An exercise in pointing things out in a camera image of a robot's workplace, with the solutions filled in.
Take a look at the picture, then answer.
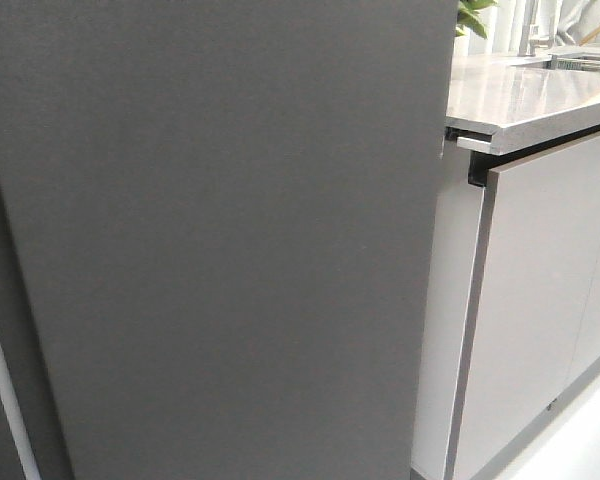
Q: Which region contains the dark grey fridge door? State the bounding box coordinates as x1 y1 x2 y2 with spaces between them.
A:
0 187 74 479
0 1 457 479

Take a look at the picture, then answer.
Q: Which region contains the grey left cabinet door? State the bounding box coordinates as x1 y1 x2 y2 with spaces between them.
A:
453 140 600 479

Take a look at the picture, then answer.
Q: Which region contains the white cabinet side panel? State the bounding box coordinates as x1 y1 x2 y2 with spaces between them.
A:
411 141 483 479

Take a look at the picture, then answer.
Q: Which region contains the grey stone countertop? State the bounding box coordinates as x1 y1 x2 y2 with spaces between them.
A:
445 54 600 156

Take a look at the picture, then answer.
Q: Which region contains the green potted plant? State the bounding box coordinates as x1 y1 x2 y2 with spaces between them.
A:
455 0 499 39

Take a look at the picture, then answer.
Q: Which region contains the silver sink faucet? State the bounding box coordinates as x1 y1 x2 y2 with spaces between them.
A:
517 0 556 57

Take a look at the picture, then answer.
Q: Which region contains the metal sink drain rack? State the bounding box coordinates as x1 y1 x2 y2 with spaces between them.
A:
548 52 600 73

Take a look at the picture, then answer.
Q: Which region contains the wooden dish rack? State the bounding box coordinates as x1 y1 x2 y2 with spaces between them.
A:
578 24 600 46

